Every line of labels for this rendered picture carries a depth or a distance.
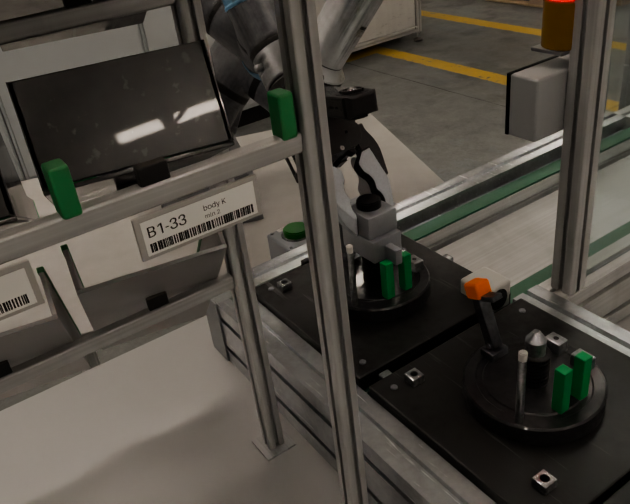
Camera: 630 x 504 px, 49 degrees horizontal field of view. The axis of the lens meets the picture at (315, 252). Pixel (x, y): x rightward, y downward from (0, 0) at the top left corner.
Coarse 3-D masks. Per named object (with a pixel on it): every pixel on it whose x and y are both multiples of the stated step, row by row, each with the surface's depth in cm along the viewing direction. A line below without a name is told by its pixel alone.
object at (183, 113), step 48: (192, 48) 47; (48, 96) 44; (96, 96) 45; (144, 96) 46; (192, 96) 47; (48, 144) 44; (96, 144) 45; (144, 144) 46; (192, 144) 47; (48, 192) 44; (96, 192) 60
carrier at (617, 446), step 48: (480, 336) 79; (528, 336) 67; (576, 336) 77; (384, 384) 74; (432, 384) 73; (480, 384) 70; (528, 384) 68; (576, 384) 66; (624, 384) 70; (432, 432) 67; (480, 432) 67; (528, 432) 64; (576, 432) 64; (624, 432) 65; (480, 480) 62; (528, 480) 61; (576, 480) 61; (624, 480) 61
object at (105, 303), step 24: (216, 240) 61; (72, 264) 57; (168, 264) 58; (192, 264) 61; (216, 264) 64; (96, 288) 56; (120, 288) 59; (144, 288) 62; (168, 288) 66; (96, 312) 64; (120, 312) 67; (192, 312) 81
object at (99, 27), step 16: (0, 0) 49; (16, 0) 50; (32, 0) 51; (48, 0) 52; (0, 16) 52; (16, 16) 53; (128, 16) 62; (144, 16) 64; (64, 32) 61; (80, 32) 63; (96, 32) 64; (16, 48) 62
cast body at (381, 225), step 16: (352, 208) 83; (368, 208) 81; (384, 208) 82; (368, 224) 80; (384, 224) 82; (352, 240) 85; (368, 240) 82; (384, 240) 82; (400, 240) 84; (368, 256) 83; (384, 256) 83; (400, 256) 82
